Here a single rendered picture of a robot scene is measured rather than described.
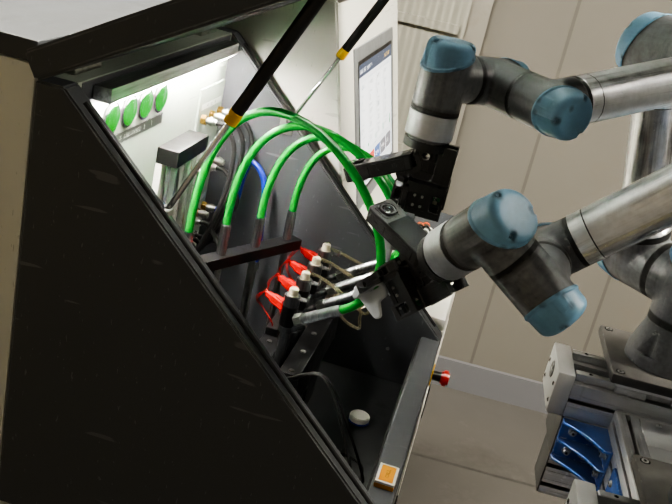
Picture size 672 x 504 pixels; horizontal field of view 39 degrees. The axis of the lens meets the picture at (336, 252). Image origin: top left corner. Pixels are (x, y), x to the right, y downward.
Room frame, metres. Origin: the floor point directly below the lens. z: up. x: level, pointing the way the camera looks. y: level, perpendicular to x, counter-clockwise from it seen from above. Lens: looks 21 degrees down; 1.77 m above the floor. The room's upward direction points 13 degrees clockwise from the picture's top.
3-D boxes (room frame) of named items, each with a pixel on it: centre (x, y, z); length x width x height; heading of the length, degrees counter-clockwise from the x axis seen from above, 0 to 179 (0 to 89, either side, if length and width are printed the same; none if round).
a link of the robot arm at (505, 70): (1.47, -0.19, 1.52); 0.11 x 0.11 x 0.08; 37
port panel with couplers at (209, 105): (1.74, 0.28, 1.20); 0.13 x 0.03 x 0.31; 172
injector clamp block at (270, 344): (1.58, 0.04, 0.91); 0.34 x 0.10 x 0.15; 172
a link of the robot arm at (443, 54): (1.42, -0.10, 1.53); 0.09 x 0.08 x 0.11; 127
